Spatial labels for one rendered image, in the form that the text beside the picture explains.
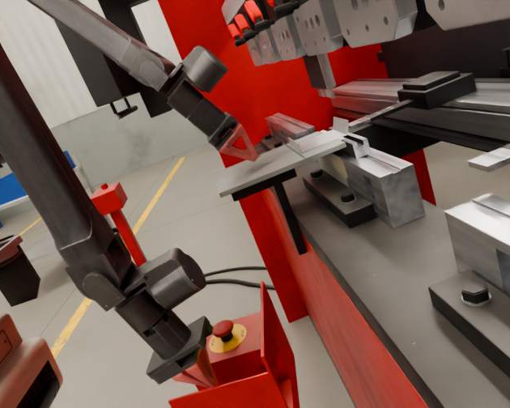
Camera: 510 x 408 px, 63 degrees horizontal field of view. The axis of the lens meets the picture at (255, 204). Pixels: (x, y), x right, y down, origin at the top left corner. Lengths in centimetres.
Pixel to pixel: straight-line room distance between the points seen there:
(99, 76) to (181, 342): 141
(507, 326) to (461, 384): 7
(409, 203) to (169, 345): 43
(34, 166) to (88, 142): 799
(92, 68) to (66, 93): 665
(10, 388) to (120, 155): 753
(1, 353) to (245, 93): 120
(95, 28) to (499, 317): 80
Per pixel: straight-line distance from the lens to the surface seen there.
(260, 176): 80
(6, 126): 56
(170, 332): 63
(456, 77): 98
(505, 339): 45
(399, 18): 45
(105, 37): 90
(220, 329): 75
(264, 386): 64
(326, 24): 64
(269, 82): 173
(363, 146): 81
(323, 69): 84
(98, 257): 57
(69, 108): 855
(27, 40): 873
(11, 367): 108
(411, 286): 58
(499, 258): 49
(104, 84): 187
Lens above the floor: 121
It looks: 19 degrees down
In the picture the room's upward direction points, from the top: 22 degrees counter-clockwise
